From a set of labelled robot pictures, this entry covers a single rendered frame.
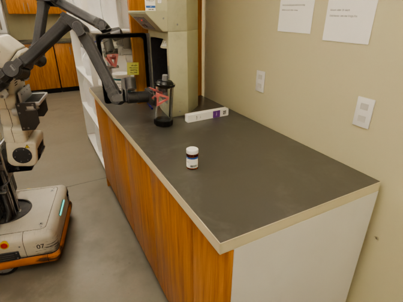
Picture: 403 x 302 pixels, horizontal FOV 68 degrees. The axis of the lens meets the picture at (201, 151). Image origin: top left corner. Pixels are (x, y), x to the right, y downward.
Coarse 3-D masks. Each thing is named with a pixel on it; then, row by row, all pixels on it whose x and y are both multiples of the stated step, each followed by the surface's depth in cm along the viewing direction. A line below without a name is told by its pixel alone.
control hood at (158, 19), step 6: (132, 12) 167; (138, 12) 158; (144, 12) 150; (150, 12) 149; (156, 12) 151; (162, 12) 152; (150, 18) 151; (156, 18) 152; (162, 18) 153; (156, 24) 153; (162, 24) 154; (156, 30) 164; (162, 30) 156
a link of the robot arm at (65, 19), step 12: (60, 24) 145; (72, 24) 144; (84, 24) 147; (48, 36) 146; (60, 36) 148; (36, 48) 147; (48, 48) 149; (24, 60) 147; (36, 60) 150; (12, 72) 146
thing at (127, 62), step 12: (96, 36) 167; (108, 48) 173; (120, 48) 177; (132, 48) 181; (108, 60) 176; (120, 60) 179; (132, 60) 183; (144, 60) 187; (120, 72) 182; (132, 72) 186; (144, 72) 190; (120, 84) 185; (144, 84) 193
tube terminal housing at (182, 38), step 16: (176, 0) 153; (192, 0) 164; (176, 16) 156; (192, 16) 167; (160, 32) 167; (176, 32) 160; (192, 32) 170; (176, 48) 163; (192, 48) 173; (176, 64) 166; (192, 64) 177; (176, 80) 170; (192, 80) 181; (176, 96) 174; (192, 96) 185; (176, 112) 178
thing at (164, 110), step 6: (174, 84) 155; (156, 90) 156; (162, 90) 153; (168, 90) 154; (162, 96) 155; (168, 102) 157; (156, 108) 159; (162, 108) 157; (168, 108) 158; (156, 114) 161; (162, 114) 159; (168, 114) 160; (162, 120) 160; (168, 120) 161
